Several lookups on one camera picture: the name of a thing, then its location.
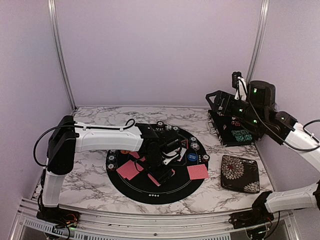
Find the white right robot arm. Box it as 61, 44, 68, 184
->
205, 77, 320, 224

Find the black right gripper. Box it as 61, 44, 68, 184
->
206, 90, 265, 129

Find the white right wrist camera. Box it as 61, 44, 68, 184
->
231, 71, 247, 101

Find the round black poker mat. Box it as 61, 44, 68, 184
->
105, 125, 209, 205

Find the floral patterned pouch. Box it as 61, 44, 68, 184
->
220, 155, 260, 194

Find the red card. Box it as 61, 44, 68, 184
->
187, 164, 209, 180
116, 160, 143, 181

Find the blue small blind button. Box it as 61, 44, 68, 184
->
187, 153, 199, 165

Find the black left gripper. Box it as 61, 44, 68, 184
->
142, 152, 174, 185

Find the black poker chip case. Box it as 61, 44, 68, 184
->
207, 110, 258, 147

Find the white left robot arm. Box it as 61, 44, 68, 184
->
40, 115, 183, 223

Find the red playing card deck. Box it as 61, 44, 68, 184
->
147, 168, 175, 187

